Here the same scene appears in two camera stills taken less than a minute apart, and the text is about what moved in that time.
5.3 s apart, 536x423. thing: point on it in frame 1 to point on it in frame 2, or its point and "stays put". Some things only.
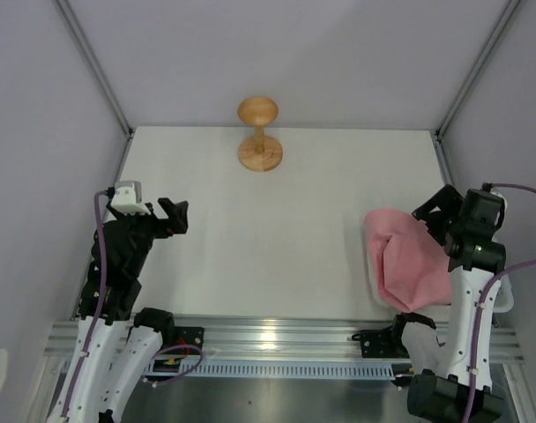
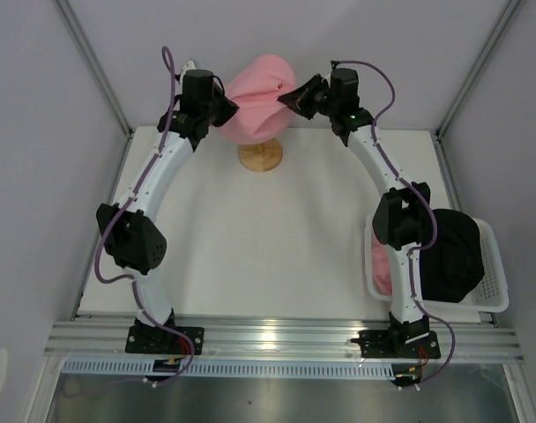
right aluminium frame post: x=444 y=165 stays put
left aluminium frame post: x=96 y=68 stays put
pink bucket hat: x=412 y=264 to x=256 y=86
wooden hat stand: x=258 y=152 stays put
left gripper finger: x=177 y=213 to x=223 y=114
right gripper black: x=449 y=201 to x=300 y=99
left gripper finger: x=169 y=209 to x=223 y=103
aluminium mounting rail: x=280 y=339 stays put
